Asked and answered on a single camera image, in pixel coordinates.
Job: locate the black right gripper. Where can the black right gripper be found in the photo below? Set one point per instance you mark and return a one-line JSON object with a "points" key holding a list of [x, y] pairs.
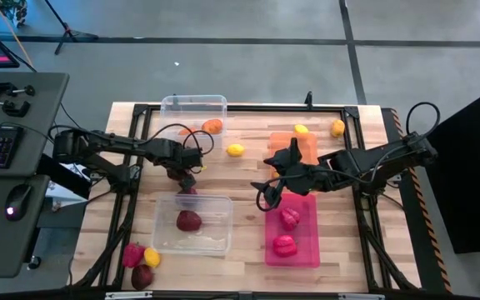
{"points": [[311, 175]]}

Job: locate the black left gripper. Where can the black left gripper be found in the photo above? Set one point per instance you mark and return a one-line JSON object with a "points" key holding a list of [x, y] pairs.
{"points": [[186, 159]]}

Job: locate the pink toy pepper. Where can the pink toy pepper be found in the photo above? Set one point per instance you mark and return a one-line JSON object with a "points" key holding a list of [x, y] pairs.
{"points": [[133, 255], [284, 246], [290, 218]]}

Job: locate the dark red apple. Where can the dark red apple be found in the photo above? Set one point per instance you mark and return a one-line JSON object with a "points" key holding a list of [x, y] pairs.
{"points": [[188, 221]]}

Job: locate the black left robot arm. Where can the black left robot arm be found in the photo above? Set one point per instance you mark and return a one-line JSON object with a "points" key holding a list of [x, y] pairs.
{"points": [[111, 143]]}

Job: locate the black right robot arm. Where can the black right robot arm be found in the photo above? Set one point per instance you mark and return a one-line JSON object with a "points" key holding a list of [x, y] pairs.
{"points": [[373, 160]]}

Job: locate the yellow toy lemon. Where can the yellow toy lemon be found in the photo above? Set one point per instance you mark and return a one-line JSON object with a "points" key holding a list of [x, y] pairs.
{"points": [[235, 150], [301, 129], [151, 257]]}

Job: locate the orange toy fruit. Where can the orange toy fruit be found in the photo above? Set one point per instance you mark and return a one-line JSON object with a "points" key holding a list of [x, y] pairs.
{"points": [[212, 126]]}

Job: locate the small clear plastic bin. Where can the small clear plastic bin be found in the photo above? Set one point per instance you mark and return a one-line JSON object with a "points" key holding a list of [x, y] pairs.
{"points": [[173, 116]]}

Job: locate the large clear plastic bin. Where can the large clear plastic bin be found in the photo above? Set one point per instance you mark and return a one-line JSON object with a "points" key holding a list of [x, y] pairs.
{"points": [[217, 225]]}

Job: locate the pink translucent plastic bin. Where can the pink translucent plastic bin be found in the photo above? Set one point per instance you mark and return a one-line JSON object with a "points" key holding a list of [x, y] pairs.
{"points": [[311, 250]]}

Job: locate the white paper sheets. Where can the white paper sheets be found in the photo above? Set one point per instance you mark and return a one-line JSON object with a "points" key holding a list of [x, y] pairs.
{"points": [[63, 196]]}

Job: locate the black hazard-striped edge strip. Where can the black hazard-striped edge strip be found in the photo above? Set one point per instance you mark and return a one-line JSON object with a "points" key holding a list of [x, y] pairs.
{"points": [[427, 225]]}

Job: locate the black computer mouse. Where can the black computer mouse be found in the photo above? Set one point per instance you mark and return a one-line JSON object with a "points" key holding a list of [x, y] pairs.
{"points": [[17, 202]]}

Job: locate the black round knob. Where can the black round knob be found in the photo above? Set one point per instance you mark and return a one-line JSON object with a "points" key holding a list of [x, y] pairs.
{"points": [[34, 262]]}

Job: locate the black screw clamp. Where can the black screw clamp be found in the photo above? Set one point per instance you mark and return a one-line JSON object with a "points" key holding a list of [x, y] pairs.
{"points": [[4, 88], [13, 109]]}

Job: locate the black tripod stand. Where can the black tripod stand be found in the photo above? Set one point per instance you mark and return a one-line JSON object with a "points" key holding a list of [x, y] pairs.
{"points": [[67, 31]]}

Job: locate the black floor mat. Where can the black floor mat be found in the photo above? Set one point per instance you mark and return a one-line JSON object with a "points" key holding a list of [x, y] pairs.
{"points": [[469, 187]]}

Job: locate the black metal table frame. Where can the black metal table frame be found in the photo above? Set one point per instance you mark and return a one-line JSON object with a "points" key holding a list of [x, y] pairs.
{"points": [[248, 108]]}

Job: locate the black clamp post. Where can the black clamp post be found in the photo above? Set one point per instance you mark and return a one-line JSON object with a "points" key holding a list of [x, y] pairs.
{"points": [[308, 99]]}

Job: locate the silver metal bracket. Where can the silver metal bracket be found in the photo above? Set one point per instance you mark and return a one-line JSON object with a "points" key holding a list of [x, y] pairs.
{"points": [[361, 296], [128, 295]]}

